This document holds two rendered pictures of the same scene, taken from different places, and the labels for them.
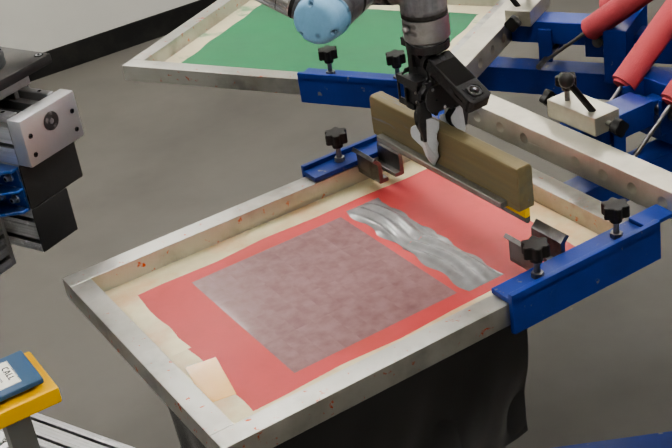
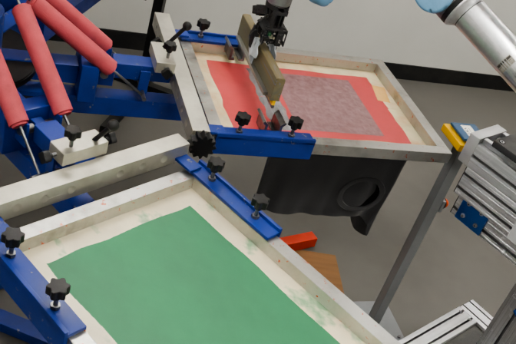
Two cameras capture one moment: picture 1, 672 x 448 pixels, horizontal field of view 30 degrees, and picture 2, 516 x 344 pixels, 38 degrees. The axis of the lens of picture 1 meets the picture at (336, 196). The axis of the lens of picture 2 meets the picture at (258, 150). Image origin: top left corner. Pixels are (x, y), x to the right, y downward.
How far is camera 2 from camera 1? 3.92 m
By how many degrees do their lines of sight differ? 119
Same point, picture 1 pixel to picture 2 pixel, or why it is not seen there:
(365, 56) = (195, 266)
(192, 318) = (385, 120)
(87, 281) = (438, 144)
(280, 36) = not seen: outside the picture
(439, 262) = not seen: hidden behind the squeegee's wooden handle
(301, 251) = (326, 123)
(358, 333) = (317, 79)
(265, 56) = (282, 332)
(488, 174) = not seen: hidden behind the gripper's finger
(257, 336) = (358, 98)
